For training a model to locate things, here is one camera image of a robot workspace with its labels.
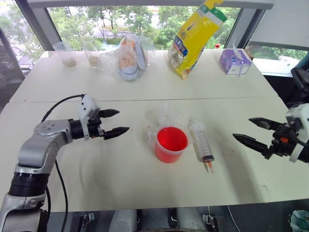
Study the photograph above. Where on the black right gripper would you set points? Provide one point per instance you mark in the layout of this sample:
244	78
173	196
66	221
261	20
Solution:
281	143

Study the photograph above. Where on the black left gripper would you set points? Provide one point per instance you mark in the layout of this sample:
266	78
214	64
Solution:
94	128

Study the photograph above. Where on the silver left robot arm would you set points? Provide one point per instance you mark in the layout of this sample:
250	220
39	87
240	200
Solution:
42	142

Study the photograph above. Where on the large clear plastic syringe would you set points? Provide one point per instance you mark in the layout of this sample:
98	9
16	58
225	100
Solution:
201	142

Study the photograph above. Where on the small red cap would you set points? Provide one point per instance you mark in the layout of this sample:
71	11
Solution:
217	45

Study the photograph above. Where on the black and teal equipment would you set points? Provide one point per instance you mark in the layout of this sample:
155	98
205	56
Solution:
299	89

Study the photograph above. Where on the narrow clear cup with grains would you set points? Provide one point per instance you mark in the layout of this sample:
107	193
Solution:
93	56

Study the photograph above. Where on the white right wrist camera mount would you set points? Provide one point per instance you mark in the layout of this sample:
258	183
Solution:
299	116

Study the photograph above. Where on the grey rounded robot leg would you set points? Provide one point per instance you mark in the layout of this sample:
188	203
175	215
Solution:
124	221
190	220

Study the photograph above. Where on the wide clear cup with grains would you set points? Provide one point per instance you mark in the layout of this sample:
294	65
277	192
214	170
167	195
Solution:
66	54

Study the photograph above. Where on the plastic cup with red liquid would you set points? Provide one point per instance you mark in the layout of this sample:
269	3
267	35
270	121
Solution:
170	145

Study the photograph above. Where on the purple tissue box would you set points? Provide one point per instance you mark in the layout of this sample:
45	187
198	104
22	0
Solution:
233	61

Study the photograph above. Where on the small clear plastic cup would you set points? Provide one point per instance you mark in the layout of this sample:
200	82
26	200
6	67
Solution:
172	118

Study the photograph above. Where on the black metal table bracket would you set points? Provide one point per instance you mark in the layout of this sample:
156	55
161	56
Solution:
86	219
210	221

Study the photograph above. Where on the yellow snack bag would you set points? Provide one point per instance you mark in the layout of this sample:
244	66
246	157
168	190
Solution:
193	41

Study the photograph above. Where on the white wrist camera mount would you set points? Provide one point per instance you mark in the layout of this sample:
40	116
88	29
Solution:
299	116
87	104

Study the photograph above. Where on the clear plastic bag with items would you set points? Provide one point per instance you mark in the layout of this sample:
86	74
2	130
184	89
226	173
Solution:
129	60

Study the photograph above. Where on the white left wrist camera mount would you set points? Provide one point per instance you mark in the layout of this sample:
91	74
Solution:
87	104

